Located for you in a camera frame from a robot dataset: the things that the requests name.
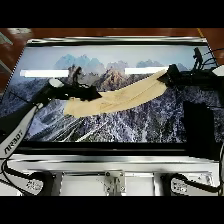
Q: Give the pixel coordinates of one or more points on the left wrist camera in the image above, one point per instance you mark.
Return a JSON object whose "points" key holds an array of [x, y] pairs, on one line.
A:
{"points": [[76, 75]]}

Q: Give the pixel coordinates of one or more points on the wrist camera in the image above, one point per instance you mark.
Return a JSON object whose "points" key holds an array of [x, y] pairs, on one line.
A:
{"points": [[197, 58], [76, 75]]}

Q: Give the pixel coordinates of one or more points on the beige garment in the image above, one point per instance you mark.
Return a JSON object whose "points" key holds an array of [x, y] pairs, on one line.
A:
{"points": [[123, 97]]}

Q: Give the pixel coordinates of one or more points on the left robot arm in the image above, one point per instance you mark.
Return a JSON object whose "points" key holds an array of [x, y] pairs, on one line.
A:
{"points": [[20, 128]]}

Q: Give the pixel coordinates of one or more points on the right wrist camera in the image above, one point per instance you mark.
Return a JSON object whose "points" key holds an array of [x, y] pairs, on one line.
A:
{"points": [[197, 58]]}

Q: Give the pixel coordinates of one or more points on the black garment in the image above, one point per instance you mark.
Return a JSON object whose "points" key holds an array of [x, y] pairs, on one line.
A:
{"points": [[199, 128]]}

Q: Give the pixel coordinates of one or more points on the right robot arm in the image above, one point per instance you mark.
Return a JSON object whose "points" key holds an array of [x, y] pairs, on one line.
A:
{"points": [[203, 79]]}

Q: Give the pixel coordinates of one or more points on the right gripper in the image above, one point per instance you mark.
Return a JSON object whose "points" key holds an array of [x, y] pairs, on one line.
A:
{"points": [[170, 77]]}

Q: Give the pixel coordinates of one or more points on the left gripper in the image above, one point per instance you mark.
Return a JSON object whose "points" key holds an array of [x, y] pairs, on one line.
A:
{"points": [[89, 94]]}

